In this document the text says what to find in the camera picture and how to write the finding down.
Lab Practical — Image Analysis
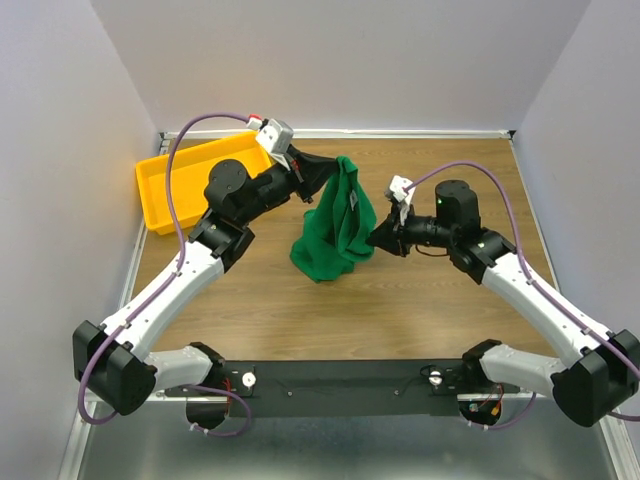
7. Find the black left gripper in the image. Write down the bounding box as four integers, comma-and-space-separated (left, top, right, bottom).
238, 143, 342, 226

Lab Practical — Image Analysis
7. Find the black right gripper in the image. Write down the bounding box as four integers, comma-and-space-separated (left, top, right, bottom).
364, 200, 455, 257

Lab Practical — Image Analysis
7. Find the green t-shirt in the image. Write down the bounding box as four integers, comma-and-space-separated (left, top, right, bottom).
290, 156, 377, 283

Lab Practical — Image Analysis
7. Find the yellow plastic tray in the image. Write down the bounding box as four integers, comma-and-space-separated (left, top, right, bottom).
135, 132, 272, 235

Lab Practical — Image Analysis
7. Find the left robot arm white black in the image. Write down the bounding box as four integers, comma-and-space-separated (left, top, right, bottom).
72, 146, 339, 416

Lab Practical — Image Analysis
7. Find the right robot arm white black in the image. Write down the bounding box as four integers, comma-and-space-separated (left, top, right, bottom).
367, 176, 639, 427

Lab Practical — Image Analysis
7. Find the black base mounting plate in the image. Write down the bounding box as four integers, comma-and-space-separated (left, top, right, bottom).
167, 359, 517, 428

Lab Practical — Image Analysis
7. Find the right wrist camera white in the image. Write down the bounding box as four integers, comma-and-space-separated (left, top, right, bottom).
385, 175, 414, 226

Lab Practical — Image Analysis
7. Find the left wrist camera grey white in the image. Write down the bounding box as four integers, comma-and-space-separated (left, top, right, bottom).
256, 119, 294, 168

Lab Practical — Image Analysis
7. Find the white aluminium back rail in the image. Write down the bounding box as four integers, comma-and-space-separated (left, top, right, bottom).
160, 129, 516, 140

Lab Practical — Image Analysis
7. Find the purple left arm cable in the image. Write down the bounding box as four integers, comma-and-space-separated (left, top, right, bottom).
77, 112, 264, 438

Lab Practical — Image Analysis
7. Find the aluminium left side rail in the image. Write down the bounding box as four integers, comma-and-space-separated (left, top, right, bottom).
116, 132, 171, 310

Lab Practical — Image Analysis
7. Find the aluminium front frame rail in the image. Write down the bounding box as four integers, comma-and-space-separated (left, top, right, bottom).
60, 399, 639, 479

